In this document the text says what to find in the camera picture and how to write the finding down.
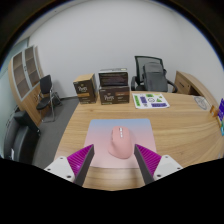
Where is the purple standing card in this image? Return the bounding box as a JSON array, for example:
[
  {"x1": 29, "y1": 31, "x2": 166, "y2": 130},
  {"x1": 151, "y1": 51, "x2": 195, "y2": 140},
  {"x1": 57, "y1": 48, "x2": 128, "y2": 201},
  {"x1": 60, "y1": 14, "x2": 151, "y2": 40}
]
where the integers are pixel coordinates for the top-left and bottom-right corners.
[{"x1": 217, "y1": 97, "x2": 224, "y2": 123}]

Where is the grey backpack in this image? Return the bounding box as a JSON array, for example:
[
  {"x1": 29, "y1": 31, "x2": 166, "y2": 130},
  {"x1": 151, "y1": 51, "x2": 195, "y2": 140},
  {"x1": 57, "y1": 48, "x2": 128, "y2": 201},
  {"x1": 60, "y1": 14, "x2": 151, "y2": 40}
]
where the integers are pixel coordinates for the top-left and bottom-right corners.
[{"x1": 142, "y1": 62, "x2": 169, "y2": 93}]

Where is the pink computer mouse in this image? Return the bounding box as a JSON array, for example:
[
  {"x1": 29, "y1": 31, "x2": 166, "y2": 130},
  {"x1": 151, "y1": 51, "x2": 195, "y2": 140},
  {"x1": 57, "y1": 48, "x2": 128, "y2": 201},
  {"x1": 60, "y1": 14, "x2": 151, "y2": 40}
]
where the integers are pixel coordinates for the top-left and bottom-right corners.
[{"x1": 107, "y1": 125, "x2": 134, "y2": 160}]

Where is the black mesh office chair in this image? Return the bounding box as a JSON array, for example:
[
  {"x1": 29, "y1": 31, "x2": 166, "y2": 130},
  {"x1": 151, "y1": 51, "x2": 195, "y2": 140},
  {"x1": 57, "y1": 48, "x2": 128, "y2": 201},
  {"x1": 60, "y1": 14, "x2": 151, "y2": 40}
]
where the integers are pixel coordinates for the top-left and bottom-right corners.
[{"x1": 130, "y1": 55, "x2": 178, "y2": 93}]

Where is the wooden shelf cabinet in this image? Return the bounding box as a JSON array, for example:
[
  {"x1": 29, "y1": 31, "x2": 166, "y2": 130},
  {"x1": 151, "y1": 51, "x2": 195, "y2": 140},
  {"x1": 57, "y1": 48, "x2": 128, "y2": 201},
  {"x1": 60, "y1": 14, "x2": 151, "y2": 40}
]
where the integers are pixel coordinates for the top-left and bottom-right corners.
[{"x1": 7, "y1": 45, "x2": 46, "y2": 128}]

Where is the black sofa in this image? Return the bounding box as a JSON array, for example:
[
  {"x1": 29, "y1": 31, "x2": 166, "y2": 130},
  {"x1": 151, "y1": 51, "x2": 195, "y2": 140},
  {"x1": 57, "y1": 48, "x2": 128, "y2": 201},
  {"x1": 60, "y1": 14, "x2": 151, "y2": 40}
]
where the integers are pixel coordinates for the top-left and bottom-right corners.
[{"x1": 3, "y1": 110, "x2": 41, "y2": 163}]

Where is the wooden side desk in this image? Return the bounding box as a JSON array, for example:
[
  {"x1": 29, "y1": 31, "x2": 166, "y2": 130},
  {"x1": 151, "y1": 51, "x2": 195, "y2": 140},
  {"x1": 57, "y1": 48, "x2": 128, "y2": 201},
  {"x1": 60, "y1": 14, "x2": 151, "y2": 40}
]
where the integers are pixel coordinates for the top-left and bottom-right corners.
[{"x1": 174, "y1": 70, "x2": 219, "y2": 108}]

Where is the black visitor chair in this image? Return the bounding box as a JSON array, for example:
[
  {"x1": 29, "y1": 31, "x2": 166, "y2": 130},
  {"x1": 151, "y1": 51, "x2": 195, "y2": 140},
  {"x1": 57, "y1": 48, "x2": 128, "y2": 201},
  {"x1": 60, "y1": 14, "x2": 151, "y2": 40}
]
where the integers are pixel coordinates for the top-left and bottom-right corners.
[{"x1": 35, "y1": 74, "x2": 63, "y2": 123}]

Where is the white printed sticker sheet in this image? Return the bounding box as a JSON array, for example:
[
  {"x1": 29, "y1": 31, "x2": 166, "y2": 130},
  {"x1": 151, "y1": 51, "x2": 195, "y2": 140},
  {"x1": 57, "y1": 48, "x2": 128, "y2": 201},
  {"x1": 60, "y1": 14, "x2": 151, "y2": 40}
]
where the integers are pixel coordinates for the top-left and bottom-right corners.
[{"x1": 132, "y1": 92, "x2": 171, "y2": 110}]

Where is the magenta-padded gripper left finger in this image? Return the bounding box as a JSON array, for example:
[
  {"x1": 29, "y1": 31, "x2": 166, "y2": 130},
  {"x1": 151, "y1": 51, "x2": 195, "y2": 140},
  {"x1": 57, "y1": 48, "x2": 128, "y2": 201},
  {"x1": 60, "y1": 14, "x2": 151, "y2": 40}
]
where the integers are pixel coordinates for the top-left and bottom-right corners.
[{"x1": 43, "y1": 143, "x2": 95, "y2": 187}]

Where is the pink and blue mouse pad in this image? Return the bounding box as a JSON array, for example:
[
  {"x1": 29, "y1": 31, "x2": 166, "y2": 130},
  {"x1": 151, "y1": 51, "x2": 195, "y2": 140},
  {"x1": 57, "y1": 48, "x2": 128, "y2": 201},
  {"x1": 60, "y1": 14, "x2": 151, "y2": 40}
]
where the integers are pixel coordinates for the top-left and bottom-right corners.
[{"x1": 83, "y1": 118, "x2": 158, "y2": 169}]

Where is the dark printed cardboard box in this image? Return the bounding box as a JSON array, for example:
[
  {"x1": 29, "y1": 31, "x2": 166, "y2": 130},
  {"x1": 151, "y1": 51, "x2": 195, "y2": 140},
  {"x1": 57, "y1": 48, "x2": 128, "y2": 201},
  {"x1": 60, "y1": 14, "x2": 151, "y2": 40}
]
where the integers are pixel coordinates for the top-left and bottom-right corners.
[{"x1": 98, "y1": 68, "x2": 130, "y2": 88}]

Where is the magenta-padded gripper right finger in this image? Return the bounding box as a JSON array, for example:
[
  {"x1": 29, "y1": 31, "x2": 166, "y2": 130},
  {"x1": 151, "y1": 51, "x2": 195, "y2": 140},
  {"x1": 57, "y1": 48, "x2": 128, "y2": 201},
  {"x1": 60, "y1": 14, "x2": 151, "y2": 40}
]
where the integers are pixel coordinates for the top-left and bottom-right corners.
[{"x1": 133, "y1": 143, "x2": 184, "y2": 186}]

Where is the tall brown cardboard box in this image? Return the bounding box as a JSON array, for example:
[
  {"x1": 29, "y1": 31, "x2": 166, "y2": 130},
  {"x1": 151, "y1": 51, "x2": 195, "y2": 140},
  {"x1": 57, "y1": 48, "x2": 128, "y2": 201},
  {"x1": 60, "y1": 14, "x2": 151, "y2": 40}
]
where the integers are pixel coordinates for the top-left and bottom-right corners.
[{"x1": 72, "y1": 73, "x2": 98, "y2": 105}]

